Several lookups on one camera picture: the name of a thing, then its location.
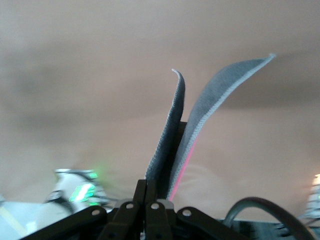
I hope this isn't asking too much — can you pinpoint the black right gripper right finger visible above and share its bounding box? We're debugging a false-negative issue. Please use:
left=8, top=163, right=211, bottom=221
left=144, top=179, right=248, bottom=240

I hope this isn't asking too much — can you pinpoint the pink and grey towel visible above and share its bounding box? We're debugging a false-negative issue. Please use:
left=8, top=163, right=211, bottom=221
left=144, top=52, right=277, bottom=201

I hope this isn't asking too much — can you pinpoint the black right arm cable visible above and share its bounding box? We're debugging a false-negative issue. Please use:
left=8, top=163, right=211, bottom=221
left=223, top=196, right=316, bottom=240

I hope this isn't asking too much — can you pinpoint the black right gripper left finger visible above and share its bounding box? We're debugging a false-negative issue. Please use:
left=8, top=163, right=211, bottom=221
left=23, top=179, right=147, bottom=240

